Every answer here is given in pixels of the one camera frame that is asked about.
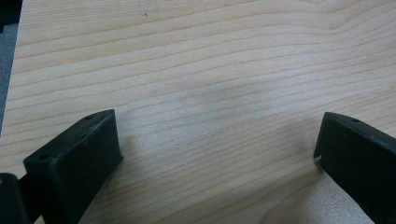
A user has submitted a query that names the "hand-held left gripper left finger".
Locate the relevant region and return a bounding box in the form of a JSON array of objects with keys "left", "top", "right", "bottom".
[{"left": 22, "top": 108, "right": 124, "bottom": 224}]

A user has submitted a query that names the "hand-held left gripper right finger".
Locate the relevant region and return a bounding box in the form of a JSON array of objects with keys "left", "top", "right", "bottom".
[{"left": 313, "top": 111, "right": 396, "bottom": 224}]

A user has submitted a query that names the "dark object beside table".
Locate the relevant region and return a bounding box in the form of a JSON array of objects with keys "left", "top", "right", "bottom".
[{"left": 0, "top": 0, "right": 23, "bottom": 34}]

